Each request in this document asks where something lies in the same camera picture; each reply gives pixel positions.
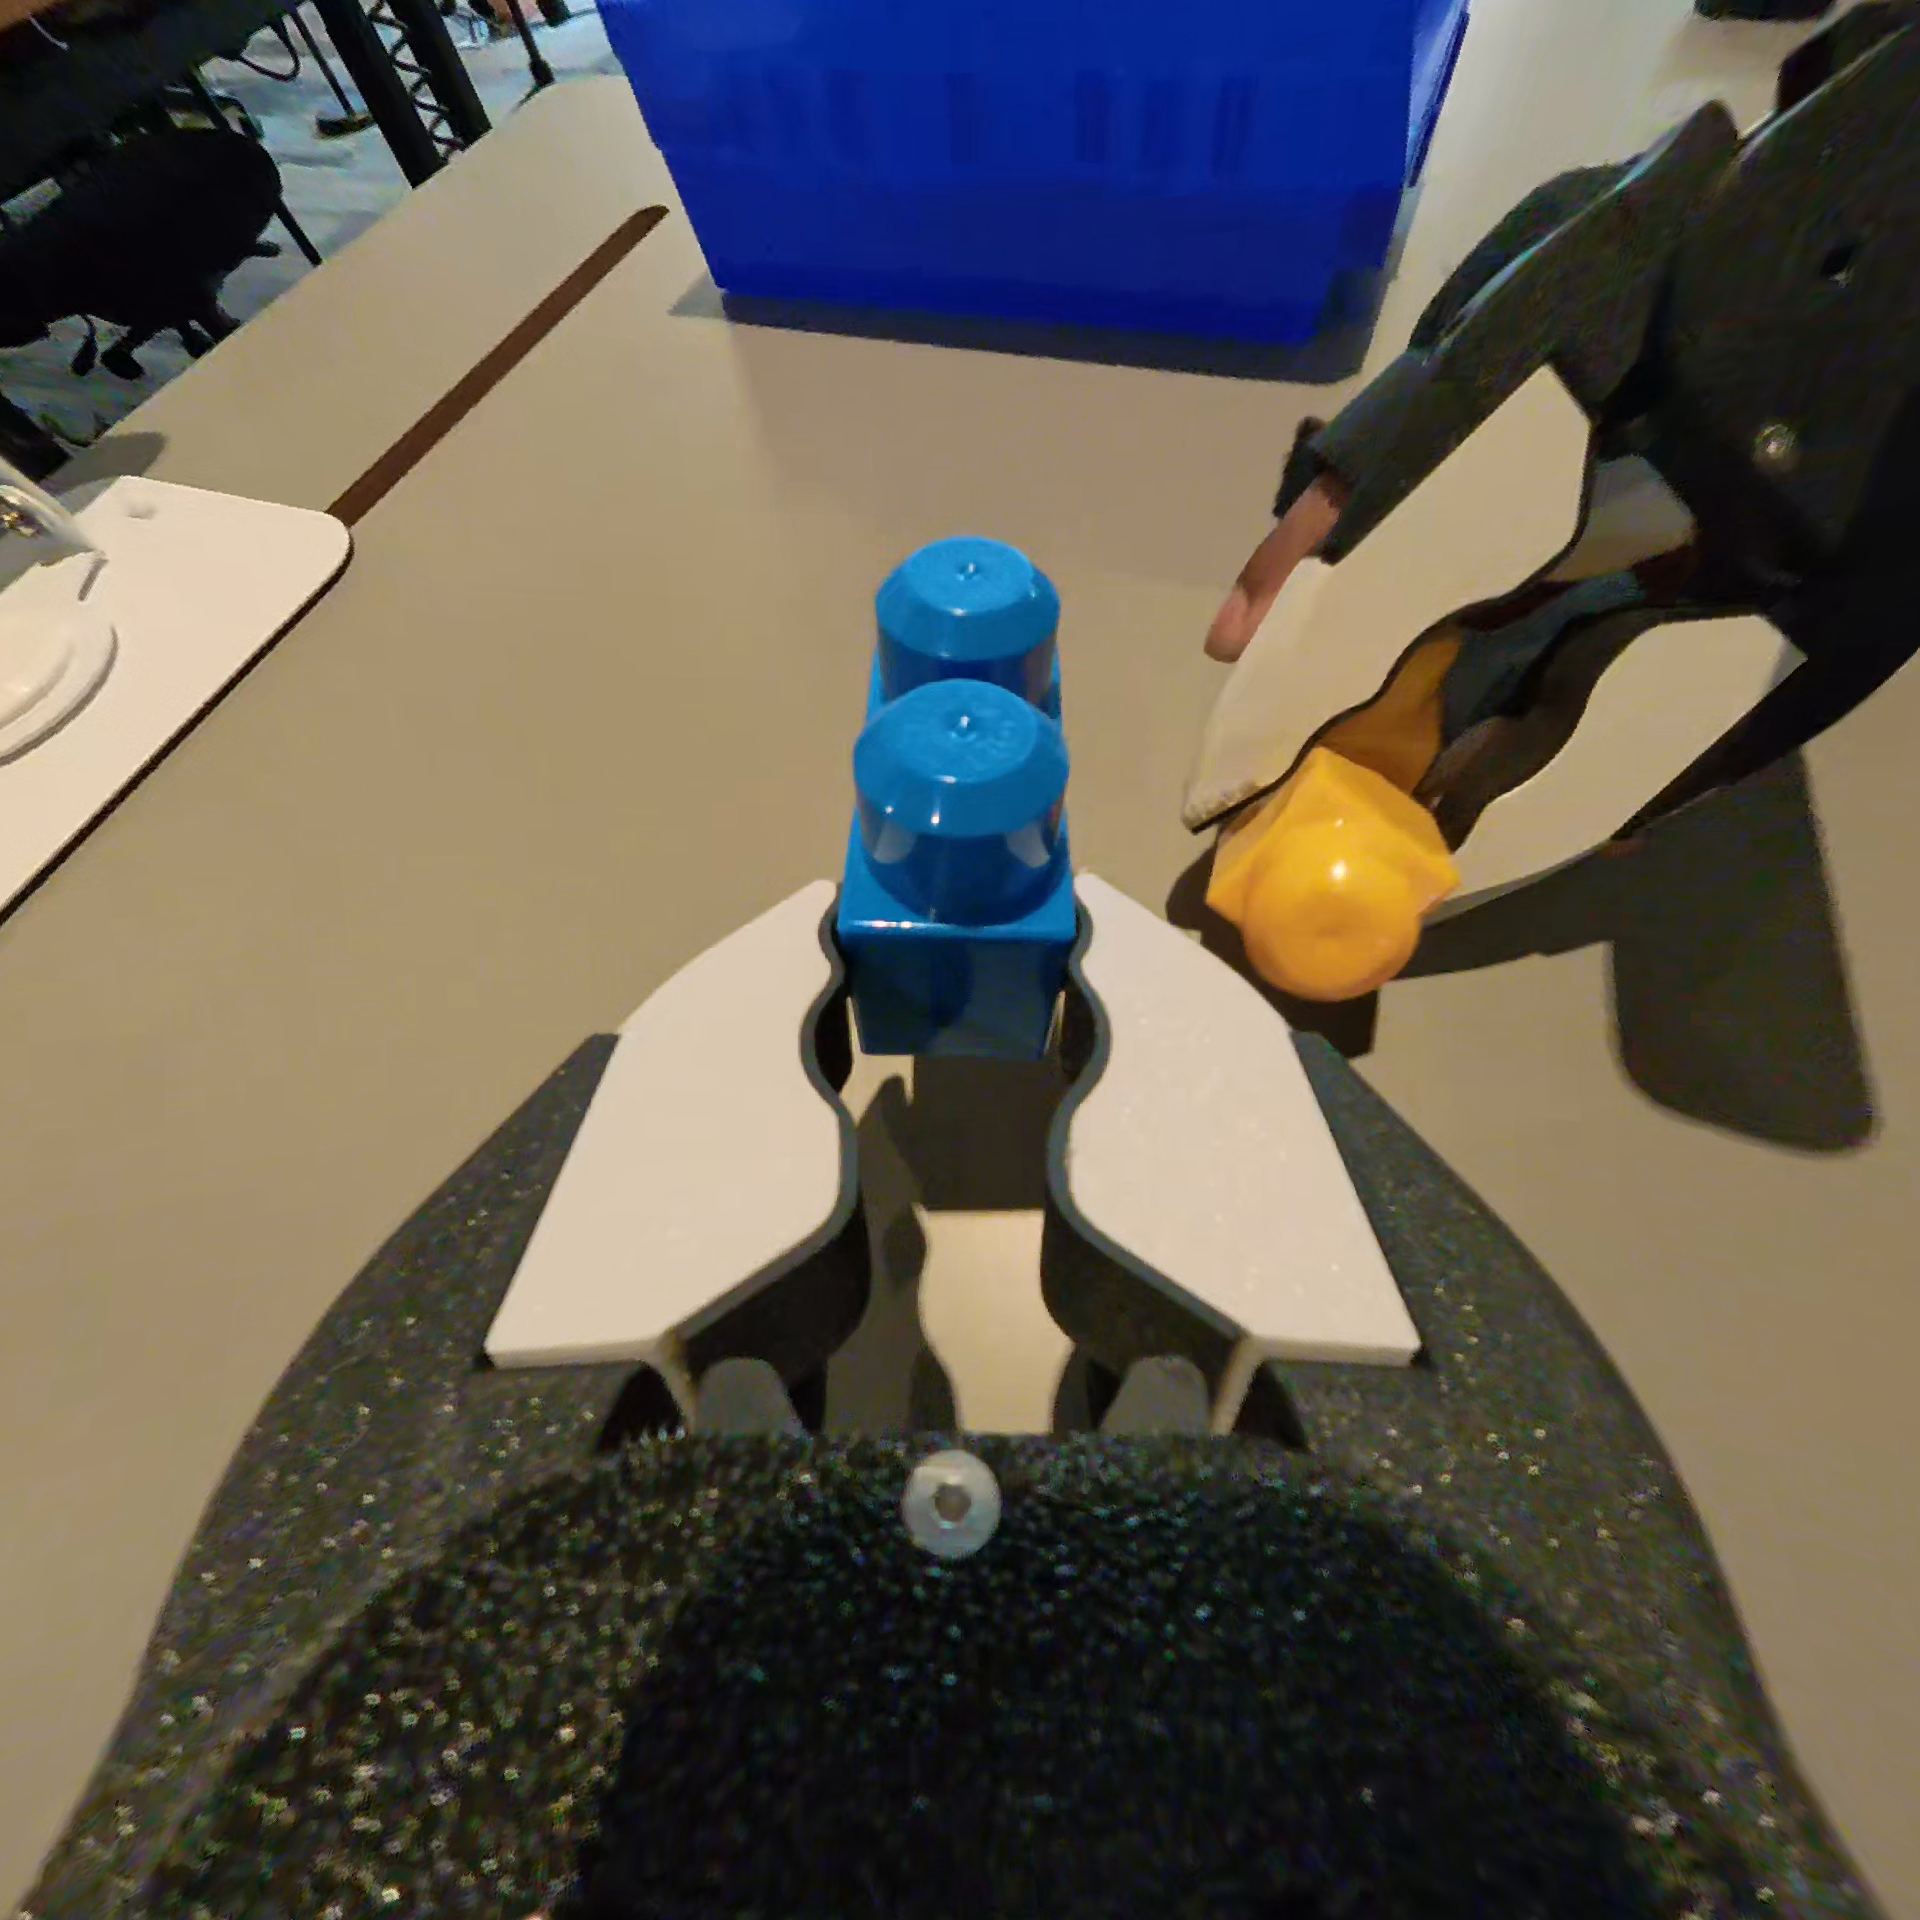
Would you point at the person's right hand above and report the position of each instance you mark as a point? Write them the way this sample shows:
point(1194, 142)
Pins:
point(1275, 579)

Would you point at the office desk with black legs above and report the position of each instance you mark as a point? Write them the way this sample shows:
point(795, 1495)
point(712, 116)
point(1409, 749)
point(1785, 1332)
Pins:
point(429, 82)

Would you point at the blue plastic bin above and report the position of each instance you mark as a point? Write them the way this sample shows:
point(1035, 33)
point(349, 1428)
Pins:
point(1051, 164)

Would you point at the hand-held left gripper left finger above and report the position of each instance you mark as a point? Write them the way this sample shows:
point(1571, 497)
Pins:
point(675, 1170)

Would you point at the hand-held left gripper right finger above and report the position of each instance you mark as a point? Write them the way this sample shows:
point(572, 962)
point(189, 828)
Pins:
point(1215, 1170)

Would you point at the white desk stand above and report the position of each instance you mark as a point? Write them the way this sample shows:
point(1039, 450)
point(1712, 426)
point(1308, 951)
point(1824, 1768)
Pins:
point(180, 631)

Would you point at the black office chair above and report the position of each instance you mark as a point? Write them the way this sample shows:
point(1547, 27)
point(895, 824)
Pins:
point(135, 224)

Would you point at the blue mega block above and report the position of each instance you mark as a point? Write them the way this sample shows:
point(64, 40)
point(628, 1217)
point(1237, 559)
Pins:
point(960, 960)

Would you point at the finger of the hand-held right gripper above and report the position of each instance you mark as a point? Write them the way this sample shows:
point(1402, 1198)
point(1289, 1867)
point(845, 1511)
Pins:
point(1650, 735)
point(1260, 720)

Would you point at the yellow mega block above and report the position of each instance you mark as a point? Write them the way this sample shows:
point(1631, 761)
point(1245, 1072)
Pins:
point(1335, 901)

